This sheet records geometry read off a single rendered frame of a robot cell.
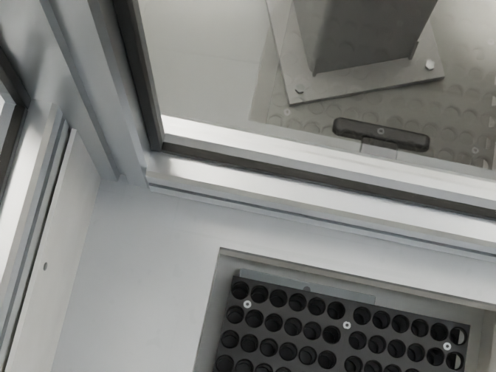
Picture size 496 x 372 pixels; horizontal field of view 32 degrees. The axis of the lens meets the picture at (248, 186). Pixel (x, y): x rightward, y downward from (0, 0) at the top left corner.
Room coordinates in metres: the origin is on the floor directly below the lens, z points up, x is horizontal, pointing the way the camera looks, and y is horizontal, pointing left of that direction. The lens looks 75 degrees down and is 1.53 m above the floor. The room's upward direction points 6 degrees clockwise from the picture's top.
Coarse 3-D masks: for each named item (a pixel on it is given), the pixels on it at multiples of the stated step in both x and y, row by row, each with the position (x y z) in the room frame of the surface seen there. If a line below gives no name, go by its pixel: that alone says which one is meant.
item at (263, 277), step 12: (240, 276) 0.11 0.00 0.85; (252, 276) 0.12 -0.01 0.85; (264, 276) 0.12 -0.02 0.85; (276, 276) 0.12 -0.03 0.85; (300, 288) 0.11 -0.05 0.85; (312, 288) 0.11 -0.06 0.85; (324, 288) 0.11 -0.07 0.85; (336, 288) 0.11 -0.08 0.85; (360, 300) 0.10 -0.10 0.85; (372, 300) 0.11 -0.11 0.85
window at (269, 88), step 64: (192, 0) 0.17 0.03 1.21; (256, 0) 0.16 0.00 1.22; (320, 0) 0.16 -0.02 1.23; (384, 0) 0.16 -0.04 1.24; (448, 0) 0.16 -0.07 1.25; (192, 64) 0.17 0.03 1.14; (256, 64) 0.16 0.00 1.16; (320, 64) 0.16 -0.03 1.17; (384, 64) 0.16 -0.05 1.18; (448, 64) 0.15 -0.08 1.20; (192, 128) 0.17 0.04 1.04; (256, 128) 0.16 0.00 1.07; (320, 128) 0.16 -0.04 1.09; (384, 128) 0.16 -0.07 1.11; (448, 128) 0.15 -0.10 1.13; (448, 192) 0.15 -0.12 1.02
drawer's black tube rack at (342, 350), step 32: (256, 288) 0.10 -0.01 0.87; (224, 320) 0.07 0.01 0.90; (256, 320) 0.08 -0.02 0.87; (288, 320) 0.08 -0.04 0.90; (320, 320) 0.08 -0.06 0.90; (384, 320) 0.09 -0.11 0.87; (224, 352) 0.05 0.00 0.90; (256, 352) 0.05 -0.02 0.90; (288, 352) 0.06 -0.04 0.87; (320, 352) 0.06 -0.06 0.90; (352, 352) 0.06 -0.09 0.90; (384, 352) 0.06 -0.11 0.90; (416, 352) 0.07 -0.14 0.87; (448, 352) 0.07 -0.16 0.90
